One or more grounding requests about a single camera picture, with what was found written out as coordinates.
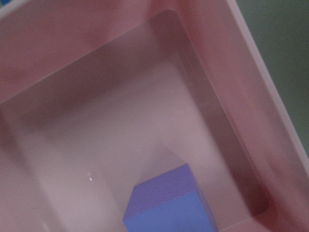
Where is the pink plastic bin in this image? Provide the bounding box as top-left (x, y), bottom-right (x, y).
top-left (0, 0), bottom-right (309, 232)

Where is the purple foam block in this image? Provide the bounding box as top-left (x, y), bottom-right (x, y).
top-left (123, 164), bottom-right (219, 232)

